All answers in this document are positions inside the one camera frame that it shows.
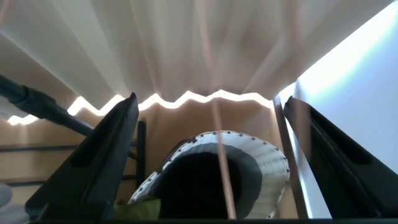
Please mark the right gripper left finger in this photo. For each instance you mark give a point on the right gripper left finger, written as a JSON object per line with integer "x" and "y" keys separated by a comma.
{"x": 102, "y": 161}

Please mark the pink clothes hanger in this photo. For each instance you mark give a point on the pink clothes hanger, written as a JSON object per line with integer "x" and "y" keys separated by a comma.
{"x": 225, "y": 174}

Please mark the green garment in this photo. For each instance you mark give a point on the green garment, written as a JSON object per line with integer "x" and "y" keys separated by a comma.
{"x": 140, "y": 210}

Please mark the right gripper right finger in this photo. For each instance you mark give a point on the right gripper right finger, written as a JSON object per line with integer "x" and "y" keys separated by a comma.
{"x": 348, "y": 180}

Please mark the white laundry basket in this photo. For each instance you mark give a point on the white laundry basket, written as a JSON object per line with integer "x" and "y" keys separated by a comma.
{"x": 270, "y": 174}

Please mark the black clothes rack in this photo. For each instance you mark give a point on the black clothes rack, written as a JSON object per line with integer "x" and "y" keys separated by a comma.
{"x": 40, "y": 104}

